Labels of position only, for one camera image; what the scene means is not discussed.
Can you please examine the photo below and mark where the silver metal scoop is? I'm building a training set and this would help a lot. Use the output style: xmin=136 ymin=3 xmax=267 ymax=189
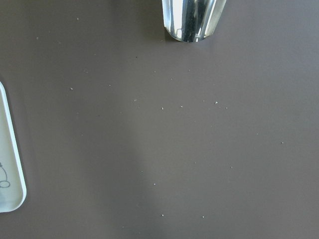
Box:
xmin=161 ymin=0 xmax=226 ymax=43

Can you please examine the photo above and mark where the white rabbit tray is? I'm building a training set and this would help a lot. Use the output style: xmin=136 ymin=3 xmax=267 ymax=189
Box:
xmin=0 ymin=85 xmax=27 ymax=213

